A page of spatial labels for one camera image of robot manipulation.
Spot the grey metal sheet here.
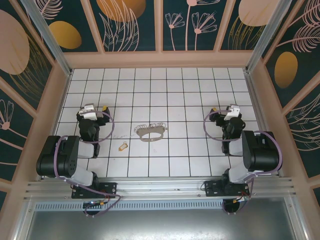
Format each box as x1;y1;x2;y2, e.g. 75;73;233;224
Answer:
14;209;310;240

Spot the left small circuit board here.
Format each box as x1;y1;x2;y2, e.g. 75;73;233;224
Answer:
82;199;106;209

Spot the aluminium corner post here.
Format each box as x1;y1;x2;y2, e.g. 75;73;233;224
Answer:
21;0;74;77
244;0;300;74

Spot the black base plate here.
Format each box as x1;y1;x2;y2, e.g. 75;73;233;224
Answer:
204;179;251;200
71;182;118;200

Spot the right small circuit board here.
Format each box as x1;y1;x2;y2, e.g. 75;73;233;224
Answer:
232;195;251;204

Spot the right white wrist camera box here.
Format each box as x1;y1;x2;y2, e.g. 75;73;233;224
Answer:
223;104;241;122

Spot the right aluminium corner post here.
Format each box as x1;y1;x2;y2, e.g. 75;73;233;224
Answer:
244;0;300;74

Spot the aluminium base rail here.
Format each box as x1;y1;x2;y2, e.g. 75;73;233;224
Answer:
23;176;298;201

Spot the small circuit board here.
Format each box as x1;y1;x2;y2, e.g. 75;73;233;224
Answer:
82;199;106;209
232;195;251;204

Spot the slotted grey cable duct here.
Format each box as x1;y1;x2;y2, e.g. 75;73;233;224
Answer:
33;201;291;211

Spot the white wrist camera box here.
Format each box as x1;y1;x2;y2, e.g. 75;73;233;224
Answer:
223;104;241;122
76;103;99;121

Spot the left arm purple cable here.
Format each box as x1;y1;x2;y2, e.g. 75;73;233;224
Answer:
54;110;123;218

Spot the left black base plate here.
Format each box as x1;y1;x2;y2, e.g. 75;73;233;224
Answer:
71;182;118;200

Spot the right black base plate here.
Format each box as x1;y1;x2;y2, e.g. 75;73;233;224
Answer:
204;179;251;200

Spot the metal keyring holder with rings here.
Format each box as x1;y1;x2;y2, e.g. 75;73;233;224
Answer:
133;121;168;143

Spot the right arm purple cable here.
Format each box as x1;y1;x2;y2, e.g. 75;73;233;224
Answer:
203;110;284;216

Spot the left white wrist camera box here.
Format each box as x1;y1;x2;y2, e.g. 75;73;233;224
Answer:
76;103;99;121

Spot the aluminium side rail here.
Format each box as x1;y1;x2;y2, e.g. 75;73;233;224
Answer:
243;69;286;179

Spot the left aluminium corner post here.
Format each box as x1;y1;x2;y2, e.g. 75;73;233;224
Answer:
21;0;74;77

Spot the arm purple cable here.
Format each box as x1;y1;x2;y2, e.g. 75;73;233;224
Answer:
203;110;284;216
54;110;123;218

